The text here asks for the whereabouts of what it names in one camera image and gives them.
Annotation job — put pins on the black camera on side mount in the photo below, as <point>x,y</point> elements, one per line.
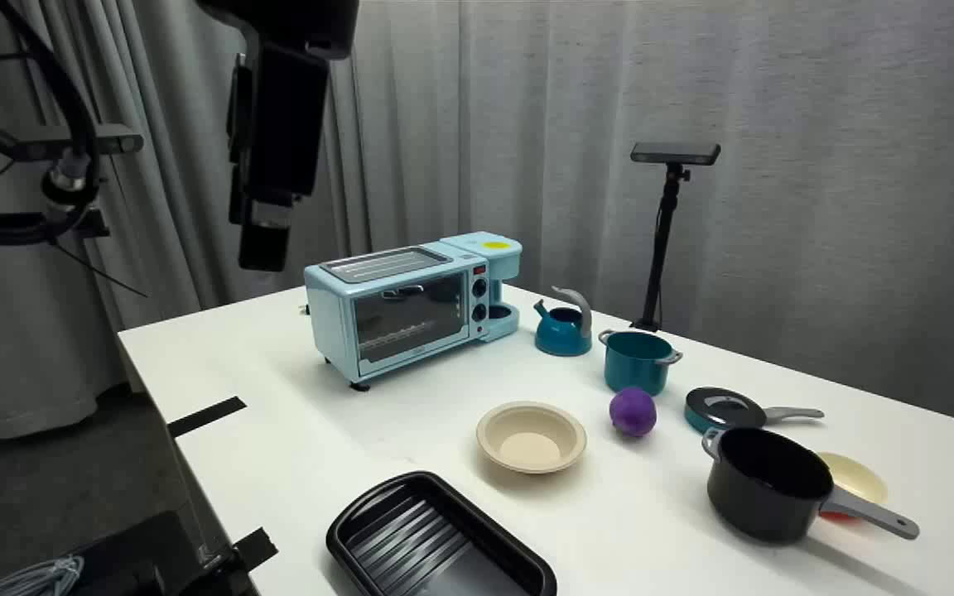
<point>64,144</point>

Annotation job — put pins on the purple plush toy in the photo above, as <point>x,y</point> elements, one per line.
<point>635,411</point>

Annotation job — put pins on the black tape strip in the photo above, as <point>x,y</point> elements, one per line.
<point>205,414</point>

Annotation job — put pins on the clear plastic bag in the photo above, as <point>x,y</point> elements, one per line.
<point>35,577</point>

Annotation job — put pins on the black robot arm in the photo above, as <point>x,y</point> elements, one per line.
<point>289,20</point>

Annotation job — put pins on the small yellow red bowl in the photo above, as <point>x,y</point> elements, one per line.
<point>859,482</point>

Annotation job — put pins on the grey curtain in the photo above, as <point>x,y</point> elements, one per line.
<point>810,168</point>

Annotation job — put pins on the white bowl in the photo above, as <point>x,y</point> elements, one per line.
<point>532,439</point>

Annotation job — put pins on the black table clamp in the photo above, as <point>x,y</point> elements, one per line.
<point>245,550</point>

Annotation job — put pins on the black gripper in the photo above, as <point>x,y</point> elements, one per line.
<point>281,120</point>

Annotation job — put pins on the teal pot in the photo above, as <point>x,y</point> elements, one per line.
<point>638,363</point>

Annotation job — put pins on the light blue toaster oven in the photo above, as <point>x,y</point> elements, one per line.
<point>405,308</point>

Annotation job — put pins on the teal kettle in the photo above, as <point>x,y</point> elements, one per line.
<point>561,330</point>

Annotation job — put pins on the black baking tray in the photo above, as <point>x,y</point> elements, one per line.
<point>432,540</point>

